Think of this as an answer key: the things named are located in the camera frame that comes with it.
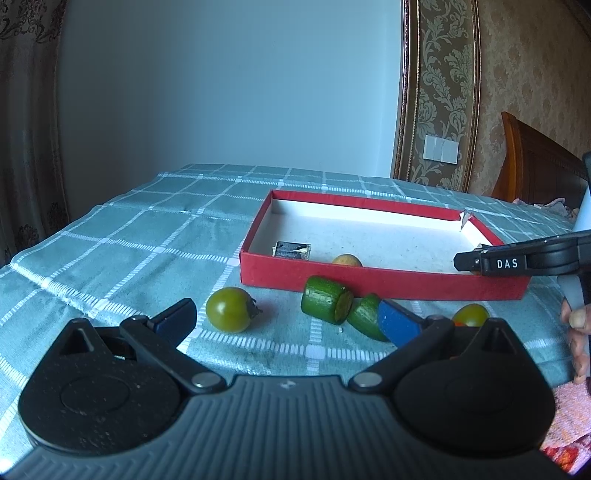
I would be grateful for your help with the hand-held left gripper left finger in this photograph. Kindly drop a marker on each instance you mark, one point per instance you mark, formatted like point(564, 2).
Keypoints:
point(178, 321)

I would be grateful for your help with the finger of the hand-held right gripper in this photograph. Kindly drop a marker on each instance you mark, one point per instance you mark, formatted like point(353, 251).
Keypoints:
point(468, 261)

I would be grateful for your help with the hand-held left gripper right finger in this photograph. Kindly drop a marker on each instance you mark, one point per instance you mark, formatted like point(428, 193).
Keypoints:
point(397, 323)

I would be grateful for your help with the green cucumber piece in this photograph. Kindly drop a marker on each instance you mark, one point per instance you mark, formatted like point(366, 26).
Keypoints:
point(364, 316)
point(321, 297)

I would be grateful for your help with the red shallow cardboard box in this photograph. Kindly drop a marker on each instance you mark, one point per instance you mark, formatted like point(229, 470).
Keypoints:
point(369, 279)

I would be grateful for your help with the green tomato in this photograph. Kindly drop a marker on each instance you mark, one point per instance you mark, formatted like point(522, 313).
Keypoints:
point(471, 314)
point(228, 310)

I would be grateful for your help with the tan round fruit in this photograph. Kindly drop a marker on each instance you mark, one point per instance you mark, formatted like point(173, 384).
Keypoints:
point(347, 261)

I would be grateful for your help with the person's right hand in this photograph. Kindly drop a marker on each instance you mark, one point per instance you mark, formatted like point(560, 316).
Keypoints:
point(579, 341)

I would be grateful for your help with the pink crumpled cloth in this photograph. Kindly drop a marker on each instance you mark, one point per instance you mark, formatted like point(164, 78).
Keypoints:
point(554, 205)

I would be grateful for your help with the teal checked tablecloth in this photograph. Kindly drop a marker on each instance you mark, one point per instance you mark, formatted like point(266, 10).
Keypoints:
point(138, 240)

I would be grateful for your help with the brown wooden headboard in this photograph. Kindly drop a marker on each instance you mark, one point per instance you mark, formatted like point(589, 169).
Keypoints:
point(535, 161)

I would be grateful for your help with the pink floral cloth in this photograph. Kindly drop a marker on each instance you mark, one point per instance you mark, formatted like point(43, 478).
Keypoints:
point(570, 424)

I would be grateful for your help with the brown patterned curtain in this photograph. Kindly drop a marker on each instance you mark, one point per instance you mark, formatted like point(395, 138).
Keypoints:
point(27, 138)

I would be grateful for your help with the white wall switch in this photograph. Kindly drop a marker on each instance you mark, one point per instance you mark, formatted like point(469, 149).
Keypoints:
point(441, 148)

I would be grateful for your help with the gold wall trim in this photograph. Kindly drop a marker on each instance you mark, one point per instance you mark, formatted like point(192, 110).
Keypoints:
point(408, 92)

